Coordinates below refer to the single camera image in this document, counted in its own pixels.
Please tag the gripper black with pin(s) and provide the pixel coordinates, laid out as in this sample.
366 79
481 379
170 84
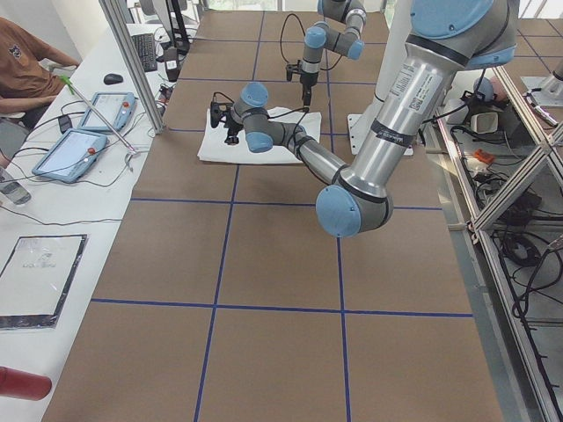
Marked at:
306 82
231 128

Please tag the white printed t-shirt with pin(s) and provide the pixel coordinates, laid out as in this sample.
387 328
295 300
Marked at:
260 150

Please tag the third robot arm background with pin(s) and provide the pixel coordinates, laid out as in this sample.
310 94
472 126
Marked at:
544 91

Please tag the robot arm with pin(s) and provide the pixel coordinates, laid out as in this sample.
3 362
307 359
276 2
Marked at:
321 37
441 39

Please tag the teach pendant far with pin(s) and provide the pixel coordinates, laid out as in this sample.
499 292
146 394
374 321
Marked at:
116 107

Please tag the teach pendant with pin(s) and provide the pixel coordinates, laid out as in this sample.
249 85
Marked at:
116 107
72 156

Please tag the black keyboard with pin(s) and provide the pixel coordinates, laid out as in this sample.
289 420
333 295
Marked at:
146 50

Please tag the black computer mouse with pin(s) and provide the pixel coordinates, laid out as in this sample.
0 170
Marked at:
112 78

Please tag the teach pendant near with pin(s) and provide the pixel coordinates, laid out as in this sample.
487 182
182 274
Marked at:
72 156

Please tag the person in brown shirt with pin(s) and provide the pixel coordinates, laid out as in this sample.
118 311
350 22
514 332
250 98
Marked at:
26 86

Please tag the clear water bottle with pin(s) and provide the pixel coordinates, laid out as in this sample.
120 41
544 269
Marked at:
12 189

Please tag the dark red bottle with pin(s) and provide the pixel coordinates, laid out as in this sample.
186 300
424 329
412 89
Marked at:
23 385

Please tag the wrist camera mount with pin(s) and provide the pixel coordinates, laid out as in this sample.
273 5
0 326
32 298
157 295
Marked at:
291 70
219 109

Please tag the aluminium frame post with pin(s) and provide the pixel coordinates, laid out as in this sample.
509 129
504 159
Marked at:
116 20

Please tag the orange tool under frame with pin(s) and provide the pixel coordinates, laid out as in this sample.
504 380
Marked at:
483 156

